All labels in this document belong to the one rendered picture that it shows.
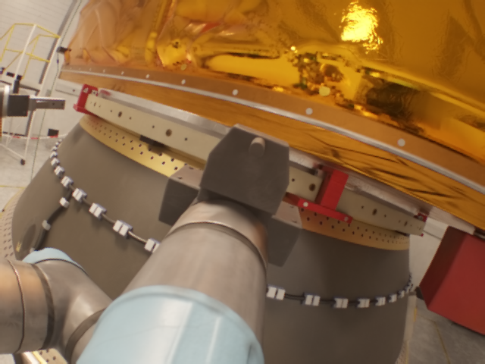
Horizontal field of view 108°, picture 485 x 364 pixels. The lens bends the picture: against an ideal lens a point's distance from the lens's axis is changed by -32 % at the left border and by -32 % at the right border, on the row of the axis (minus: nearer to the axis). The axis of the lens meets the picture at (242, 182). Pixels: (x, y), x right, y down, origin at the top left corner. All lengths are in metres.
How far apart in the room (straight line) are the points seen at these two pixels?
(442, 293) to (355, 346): 0.30
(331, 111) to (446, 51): 0.21
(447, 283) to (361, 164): 0.25
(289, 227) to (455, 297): 0.33
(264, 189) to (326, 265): 0.40
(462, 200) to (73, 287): 0.46
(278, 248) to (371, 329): 0.52
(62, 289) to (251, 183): 0.17
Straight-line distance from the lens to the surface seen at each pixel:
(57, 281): 0.23
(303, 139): 0.42
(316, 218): 0.55
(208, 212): 0.17
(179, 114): 0.56
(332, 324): 0.60
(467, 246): 0.46
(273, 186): 0.18
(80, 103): 0.87
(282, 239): 0.24
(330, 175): 0.48
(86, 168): 0.68
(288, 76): 0.45
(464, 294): 0.48
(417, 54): 0.40
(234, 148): 0.18
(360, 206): 0.55
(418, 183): 0.39
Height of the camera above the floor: 1.72
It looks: 8 degrees down
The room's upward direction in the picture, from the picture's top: 21 degrees clockwise
